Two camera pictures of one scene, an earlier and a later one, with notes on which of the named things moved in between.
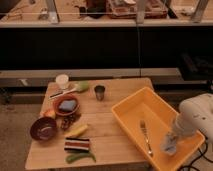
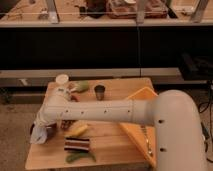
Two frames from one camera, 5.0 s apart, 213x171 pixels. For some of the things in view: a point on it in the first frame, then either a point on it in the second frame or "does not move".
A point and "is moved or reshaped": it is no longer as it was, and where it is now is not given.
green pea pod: [74, 156] does not move
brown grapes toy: [68, 120] does not move
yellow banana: [76, 131] does not move
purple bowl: [44, 128] does not move
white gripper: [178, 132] -> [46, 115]
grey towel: [168, 143] is moved or reshaped
